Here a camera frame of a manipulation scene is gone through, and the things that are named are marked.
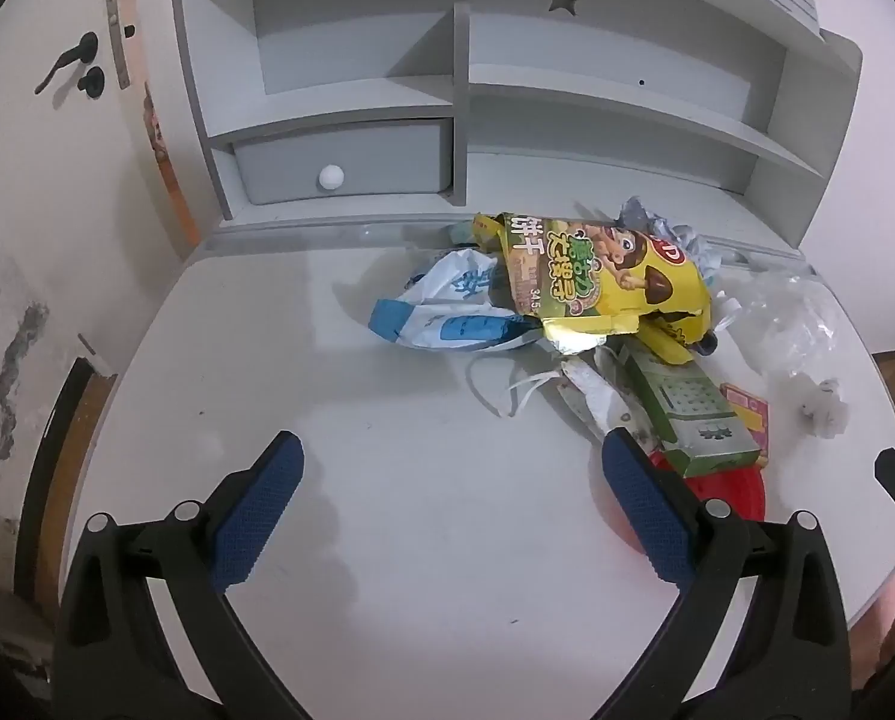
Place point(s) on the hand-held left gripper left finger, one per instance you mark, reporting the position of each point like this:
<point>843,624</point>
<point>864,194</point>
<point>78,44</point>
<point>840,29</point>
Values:
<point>259,510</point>

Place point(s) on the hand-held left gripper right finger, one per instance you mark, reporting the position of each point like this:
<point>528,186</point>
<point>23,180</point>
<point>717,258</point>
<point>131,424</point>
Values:
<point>642,510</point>

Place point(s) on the green cardboard box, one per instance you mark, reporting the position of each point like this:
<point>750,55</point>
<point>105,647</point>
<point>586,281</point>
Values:
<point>687,405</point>

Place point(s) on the yellow snack bag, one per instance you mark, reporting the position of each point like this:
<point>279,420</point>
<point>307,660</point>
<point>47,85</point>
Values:
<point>612,270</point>

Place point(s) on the white and blue plastic bag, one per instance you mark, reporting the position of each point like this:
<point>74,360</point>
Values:
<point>447,315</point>

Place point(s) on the crumpled white tissue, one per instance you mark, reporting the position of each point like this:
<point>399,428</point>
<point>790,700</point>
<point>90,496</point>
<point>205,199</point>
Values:
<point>826,409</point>

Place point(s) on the red round lid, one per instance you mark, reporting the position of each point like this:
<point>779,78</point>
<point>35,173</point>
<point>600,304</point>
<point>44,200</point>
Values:
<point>740,495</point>

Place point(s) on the white paper wrapper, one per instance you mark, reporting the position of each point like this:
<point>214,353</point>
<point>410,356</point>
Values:
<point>597,397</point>

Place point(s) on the small pink box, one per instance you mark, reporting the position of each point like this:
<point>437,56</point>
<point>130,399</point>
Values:
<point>747,409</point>

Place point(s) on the clear plastic bag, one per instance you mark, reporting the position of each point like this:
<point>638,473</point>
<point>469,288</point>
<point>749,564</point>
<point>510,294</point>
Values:
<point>785,315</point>

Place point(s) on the black baseboard strip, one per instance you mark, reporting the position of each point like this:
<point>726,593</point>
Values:
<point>46,457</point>

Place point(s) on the crumpled white paper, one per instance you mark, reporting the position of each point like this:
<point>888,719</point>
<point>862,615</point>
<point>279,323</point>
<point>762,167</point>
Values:
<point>687,240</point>

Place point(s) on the small teal wrapper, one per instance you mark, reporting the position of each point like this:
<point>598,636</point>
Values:
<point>462,231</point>

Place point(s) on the white round drawer knob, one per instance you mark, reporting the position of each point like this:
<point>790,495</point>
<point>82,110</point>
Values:
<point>332,178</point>

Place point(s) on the grey drawer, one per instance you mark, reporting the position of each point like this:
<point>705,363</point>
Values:
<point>357,150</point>

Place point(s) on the white door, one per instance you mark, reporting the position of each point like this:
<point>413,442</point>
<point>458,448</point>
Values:
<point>27,165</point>

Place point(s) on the grey desk shelf unit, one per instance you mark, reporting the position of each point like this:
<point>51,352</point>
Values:
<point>492,90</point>

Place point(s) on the black door lock knob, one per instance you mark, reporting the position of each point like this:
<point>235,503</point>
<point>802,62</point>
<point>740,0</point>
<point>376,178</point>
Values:
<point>92,82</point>

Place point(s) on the metal door latch plate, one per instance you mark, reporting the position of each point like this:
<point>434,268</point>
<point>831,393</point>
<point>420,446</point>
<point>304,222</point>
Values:
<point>118,45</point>

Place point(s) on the wooden door frame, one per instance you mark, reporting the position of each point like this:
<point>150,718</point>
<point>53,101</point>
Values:
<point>169,180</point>

